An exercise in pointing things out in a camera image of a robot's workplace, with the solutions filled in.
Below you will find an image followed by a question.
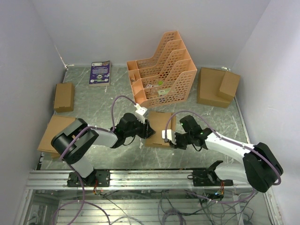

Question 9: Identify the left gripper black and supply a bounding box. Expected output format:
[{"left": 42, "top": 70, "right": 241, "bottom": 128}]
[{"left": 125, "top": 116, "right": 156, "bottom": 140}]

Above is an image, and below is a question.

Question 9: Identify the cardboard box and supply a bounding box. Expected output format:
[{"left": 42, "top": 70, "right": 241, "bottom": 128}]
[
  {"left": 53, "top": 82, "right": 75, "bottom": 113},
  {"left": 196, "top": 67, "right": 240, "bottom": 108},
  {"left": 145, "top": 111, "right": 173, "bottom": 148},
  {"left": 37, "top": 114, "right": 77, "bottom": 159}
]

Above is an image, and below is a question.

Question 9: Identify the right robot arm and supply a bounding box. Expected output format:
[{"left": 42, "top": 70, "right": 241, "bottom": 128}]
[{"left": 162, "top": 115, "right": 284, "bottom": 193}]

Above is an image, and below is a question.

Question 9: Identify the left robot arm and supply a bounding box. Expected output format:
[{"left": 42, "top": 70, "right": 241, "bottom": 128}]
[{"left": 51, "top": 113, "right": 155, "bottom": 187}]

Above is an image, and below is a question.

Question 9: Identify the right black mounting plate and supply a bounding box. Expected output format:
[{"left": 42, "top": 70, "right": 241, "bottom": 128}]
[{"left": 191, "top": 169, "right": 233, "bottom": 187}]

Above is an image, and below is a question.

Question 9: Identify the black mounting plate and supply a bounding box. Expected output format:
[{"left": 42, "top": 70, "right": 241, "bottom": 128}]
[
  {"left": 67, "top": 169, "right": 111, "bottom": 187},
  {"left": 191, "top": 169, "right": 233, "bottom": 187}
]

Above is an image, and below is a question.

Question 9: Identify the green boxed item in organizer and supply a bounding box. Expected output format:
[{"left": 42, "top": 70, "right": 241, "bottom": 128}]
[{"left": 157, "top": 89, "right": 170, "bottom": 97}]

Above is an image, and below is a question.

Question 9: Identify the peach plastic file organizer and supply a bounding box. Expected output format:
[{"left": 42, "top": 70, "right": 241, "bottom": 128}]
[{"left": 127, "top": 31, "right": 197, "bottom": 108}]

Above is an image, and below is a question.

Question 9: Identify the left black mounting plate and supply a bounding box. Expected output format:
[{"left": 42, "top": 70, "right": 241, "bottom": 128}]
[{"left": 67, "top": 169, "right": 111, "bottom": 187}]

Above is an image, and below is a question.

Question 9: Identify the purple book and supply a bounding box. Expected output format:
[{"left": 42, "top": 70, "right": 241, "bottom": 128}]
[{"left": 89, "top": 61, "right": 111, "bottom": 86}]

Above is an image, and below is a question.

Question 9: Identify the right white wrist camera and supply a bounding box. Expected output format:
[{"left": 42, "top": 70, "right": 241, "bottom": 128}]
[{"left": 161, "top": 129, "right": 176, "bottom": 145}]

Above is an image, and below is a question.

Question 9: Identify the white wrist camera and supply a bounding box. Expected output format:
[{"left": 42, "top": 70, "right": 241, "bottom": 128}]
[
  {"left": 135, "top": 103, "right": 148, "bottom": 124},
  {"left": 161, "top": 129, "right": 176, "bottom": 145}
]

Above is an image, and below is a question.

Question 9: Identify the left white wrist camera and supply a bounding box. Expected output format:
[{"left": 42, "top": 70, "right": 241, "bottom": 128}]
[{"left": 135, "top": 103, "right": 148, "bottom": 124}]

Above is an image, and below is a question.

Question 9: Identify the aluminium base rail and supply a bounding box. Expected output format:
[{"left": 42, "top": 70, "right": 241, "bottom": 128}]
[{"left": 24, "top": 170, "right": 272, "bottom": 190}]

